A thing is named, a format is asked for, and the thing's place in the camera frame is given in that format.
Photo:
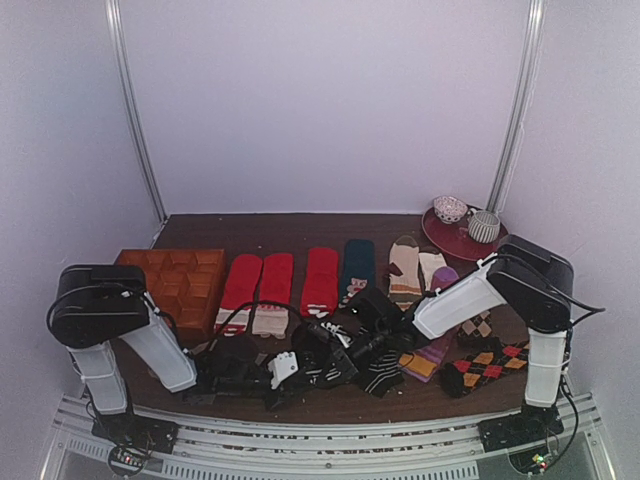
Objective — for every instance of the orange compartment organizer tray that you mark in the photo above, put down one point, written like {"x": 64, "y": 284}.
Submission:
{"x": 186, "y": 283}

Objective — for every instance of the black sock white cuff stripes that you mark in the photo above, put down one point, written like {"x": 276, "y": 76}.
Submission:
{"x": 314, "y": 349}

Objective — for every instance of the red sock beige cuff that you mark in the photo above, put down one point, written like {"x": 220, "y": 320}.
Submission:
{"x": 275, "y": 288}

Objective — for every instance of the dark green reindeer sock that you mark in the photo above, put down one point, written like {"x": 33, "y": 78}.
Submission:
{"x": 358, "y": 269}

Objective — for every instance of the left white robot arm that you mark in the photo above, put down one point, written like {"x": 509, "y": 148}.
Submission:
{"x": 96, "y": 304}

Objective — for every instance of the brown argyle sock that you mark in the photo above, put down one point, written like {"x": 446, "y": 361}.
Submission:
{"x": 476, "y": 331}

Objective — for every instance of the black red argyle sock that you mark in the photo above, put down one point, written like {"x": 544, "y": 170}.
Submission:
{"x": 492, "y": 362}

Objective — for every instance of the small cream sock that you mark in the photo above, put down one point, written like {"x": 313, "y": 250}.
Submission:
{"x": 429, "y": 263}

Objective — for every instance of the red folded sock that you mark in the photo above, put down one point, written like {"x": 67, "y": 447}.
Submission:
{"x": 320, "y": 291}

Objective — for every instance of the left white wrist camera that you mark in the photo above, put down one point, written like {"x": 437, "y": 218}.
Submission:
{"x": 282, "y": 367}

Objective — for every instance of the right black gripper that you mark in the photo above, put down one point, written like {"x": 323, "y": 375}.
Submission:
{"x": 355, "y": 314}

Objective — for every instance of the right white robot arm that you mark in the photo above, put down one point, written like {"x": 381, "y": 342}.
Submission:
{"x": 532, "y": 281}

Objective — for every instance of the black thin striped sock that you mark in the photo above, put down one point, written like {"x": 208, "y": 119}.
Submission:
{"x": 381, "y": 375}

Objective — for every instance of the patterned white bowl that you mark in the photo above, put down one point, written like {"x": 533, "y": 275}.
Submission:
{"x": 449, "y": 209}

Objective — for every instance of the right aluminium frame post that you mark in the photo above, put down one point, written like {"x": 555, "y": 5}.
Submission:
{"x": 523, "y": 95}

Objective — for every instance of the striped grey cup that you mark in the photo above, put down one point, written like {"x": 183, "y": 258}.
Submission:
{"x": 484, "y": 226}

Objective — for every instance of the red plate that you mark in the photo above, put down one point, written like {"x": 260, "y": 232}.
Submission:
{"x": 453, "y": 239}

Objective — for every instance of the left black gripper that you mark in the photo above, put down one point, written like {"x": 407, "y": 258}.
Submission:
{"x": 285, "y": 392}

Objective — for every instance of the purple magenta sock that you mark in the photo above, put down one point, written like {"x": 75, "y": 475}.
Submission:
{"x": 423, "y": 363}

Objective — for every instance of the red sock white cuff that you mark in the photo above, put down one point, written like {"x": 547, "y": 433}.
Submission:
{"x": 240, "y": 287}

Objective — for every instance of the beige striped sock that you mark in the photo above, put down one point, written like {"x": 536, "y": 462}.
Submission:
{"x": 403, "y": 267}

